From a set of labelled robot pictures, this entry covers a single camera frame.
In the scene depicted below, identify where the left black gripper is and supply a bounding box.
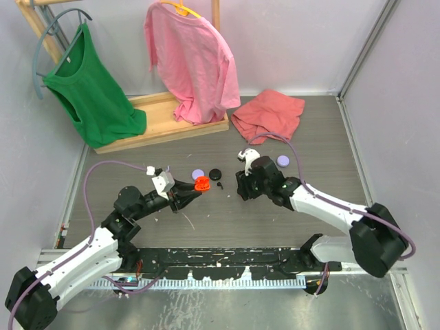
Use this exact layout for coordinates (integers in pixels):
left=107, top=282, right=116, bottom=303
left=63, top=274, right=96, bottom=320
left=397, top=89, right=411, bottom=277
left=131, top=178, right=200, bottom=221

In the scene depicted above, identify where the orange round charging case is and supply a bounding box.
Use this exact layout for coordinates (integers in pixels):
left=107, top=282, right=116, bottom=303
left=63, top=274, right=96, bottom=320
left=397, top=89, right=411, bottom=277
left=194, top=176, right=210, bottom=193

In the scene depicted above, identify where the lilac earbud charging case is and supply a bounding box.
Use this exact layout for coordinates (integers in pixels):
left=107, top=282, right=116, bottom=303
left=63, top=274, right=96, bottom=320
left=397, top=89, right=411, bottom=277
left=276, top=155, right=290, bottom=168

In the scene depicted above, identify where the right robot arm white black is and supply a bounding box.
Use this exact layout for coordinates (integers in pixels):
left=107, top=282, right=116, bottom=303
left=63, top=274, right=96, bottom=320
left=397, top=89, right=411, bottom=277
left=236, top=149, right=410, bottom=278

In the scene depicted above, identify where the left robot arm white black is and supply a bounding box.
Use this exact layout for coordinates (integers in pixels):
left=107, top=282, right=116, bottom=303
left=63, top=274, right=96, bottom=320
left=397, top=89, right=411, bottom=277
left=5, top=181, right=202, bottom=329

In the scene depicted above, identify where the lilac round charging case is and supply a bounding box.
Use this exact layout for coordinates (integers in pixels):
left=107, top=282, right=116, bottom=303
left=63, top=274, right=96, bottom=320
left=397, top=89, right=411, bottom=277
left=191, top=168, right=205, bottom=180

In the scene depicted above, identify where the black round charging case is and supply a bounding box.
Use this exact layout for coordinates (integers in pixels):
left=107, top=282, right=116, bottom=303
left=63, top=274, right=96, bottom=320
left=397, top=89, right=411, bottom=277
left=208, top=168, right=222, bottom=181

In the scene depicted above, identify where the coral folded cloth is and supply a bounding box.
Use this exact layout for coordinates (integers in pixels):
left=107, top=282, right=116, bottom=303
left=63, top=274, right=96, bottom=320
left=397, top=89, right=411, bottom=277
left=231, top=89, right=305, bottom=145

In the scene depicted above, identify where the wooden clothes rack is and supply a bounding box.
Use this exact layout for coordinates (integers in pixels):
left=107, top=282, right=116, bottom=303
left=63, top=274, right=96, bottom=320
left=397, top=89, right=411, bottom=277
left=15, top=1, right=229, bottom=154

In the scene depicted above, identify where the green tank top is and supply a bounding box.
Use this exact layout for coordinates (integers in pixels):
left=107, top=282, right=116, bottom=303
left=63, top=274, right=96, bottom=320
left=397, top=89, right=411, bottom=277
left=43, top=23, right=147, bottom=149

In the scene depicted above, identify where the pink t-shirt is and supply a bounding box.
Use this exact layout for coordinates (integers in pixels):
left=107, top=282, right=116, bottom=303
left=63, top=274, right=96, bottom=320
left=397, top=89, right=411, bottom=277
left=144, top=1, right=241, bottom=125

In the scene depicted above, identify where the yellow hanger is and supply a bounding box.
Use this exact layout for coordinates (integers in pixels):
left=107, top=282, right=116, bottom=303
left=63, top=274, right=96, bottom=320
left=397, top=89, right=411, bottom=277
left=159, top=0, right=201, bottom=19

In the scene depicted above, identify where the grey-blue hanger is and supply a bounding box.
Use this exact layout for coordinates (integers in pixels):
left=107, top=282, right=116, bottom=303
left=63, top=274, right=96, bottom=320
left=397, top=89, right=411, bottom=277
left=32, top=8, right=94, bottom=100

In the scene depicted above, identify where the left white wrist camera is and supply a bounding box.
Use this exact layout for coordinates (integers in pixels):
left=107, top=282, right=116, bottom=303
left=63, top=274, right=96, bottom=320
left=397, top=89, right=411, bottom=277
left=152, top=171, right=175, bottom=200

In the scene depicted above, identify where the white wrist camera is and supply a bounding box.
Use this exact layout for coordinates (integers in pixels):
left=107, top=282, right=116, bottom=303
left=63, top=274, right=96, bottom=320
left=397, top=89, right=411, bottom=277
left=237, top=148, right=261, bottom=176
left=152, top=171, right=175, bottom=200

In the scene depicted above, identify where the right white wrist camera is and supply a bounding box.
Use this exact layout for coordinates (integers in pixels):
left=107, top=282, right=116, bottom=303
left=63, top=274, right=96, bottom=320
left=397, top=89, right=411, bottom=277
left=237, top=148, right=261, bottom=176

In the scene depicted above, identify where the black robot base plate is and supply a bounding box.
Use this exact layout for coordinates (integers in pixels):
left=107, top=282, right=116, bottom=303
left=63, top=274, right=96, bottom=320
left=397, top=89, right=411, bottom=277
left=117, top=247, right=325, bottom=281

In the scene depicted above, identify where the white slotted cable duct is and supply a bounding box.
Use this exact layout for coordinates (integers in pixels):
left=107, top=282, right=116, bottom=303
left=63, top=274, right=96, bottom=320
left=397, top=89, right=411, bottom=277
left=85, top=276, right=307, bottom=290

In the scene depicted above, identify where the aluminium corner post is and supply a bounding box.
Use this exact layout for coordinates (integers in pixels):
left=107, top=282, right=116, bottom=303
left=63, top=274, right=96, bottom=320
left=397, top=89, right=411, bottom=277
left=336, top=0, right=403, bottom=101

